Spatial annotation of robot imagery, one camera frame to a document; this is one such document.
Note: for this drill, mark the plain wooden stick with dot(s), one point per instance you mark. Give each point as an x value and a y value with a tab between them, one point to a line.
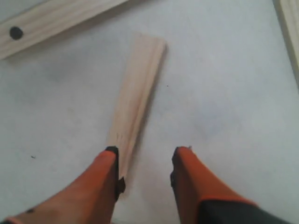
288	17

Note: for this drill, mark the wooden stick with holes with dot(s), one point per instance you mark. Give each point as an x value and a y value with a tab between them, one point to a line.
46	20

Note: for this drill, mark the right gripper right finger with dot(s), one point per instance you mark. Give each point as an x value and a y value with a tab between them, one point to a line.
202	198

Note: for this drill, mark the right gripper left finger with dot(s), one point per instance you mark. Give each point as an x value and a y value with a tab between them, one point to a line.
90	199

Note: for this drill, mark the grooved wooden stick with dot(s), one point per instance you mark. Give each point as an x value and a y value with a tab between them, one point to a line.
137	86

